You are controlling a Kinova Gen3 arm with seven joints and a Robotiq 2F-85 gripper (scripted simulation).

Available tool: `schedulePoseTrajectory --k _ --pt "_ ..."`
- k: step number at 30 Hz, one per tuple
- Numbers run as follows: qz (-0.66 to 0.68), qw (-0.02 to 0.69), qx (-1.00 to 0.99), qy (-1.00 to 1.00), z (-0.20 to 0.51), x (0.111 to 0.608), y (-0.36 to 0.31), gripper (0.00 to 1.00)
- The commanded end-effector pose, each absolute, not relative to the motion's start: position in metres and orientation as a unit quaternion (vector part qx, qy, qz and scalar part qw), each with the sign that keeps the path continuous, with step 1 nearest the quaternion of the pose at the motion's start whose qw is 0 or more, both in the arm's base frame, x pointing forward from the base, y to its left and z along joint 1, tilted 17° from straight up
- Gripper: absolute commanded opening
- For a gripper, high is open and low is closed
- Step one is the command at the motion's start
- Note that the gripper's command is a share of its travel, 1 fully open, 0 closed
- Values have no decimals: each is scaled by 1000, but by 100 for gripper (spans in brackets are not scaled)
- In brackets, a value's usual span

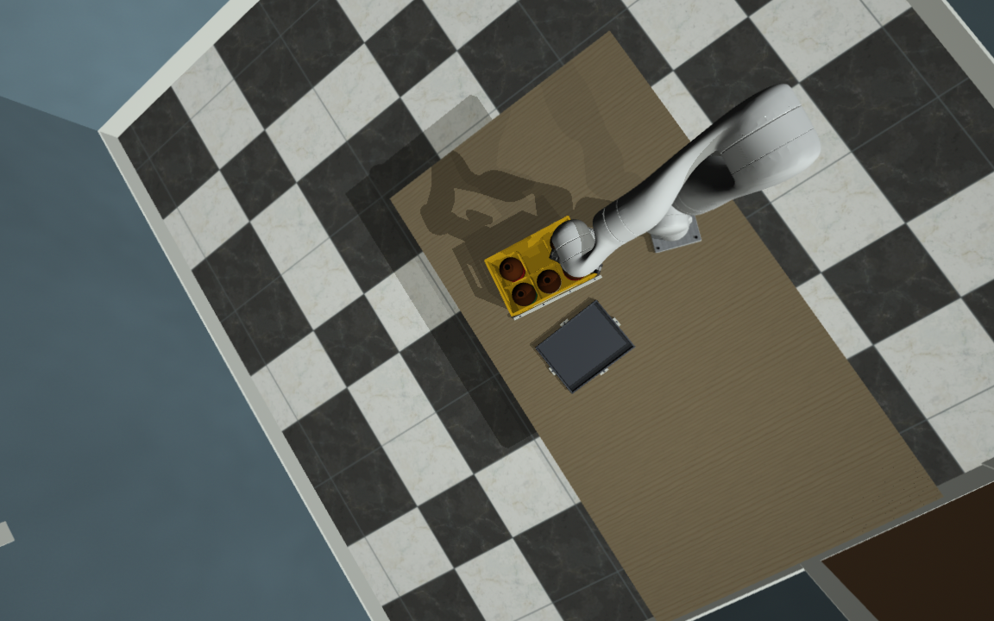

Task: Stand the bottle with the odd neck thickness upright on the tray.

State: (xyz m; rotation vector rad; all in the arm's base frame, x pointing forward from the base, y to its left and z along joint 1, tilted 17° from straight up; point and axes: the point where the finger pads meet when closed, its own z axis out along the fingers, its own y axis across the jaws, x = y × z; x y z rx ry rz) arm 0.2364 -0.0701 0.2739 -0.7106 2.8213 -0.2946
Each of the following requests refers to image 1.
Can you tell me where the yellow bottle crate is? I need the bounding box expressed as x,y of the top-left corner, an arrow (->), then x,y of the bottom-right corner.
484,219 -> 596,316

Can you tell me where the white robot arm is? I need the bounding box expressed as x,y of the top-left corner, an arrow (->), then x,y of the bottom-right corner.
551,84 -> 821,278

